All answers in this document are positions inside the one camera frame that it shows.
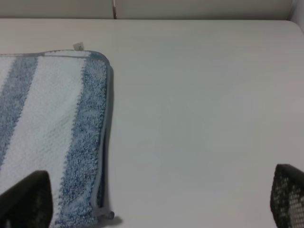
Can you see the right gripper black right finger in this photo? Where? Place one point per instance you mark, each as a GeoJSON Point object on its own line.
{"type": "Point", "coordinates": [287, 197]}

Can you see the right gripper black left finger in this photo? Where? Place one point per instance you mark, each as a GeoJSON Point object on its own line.
{"type": "Point", "coordinates": [28, 204]}

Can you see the blue white striped towel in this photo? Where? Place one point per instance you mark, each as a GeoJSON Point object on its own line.
{"type": "Point", "coordinates": [54, 114]}

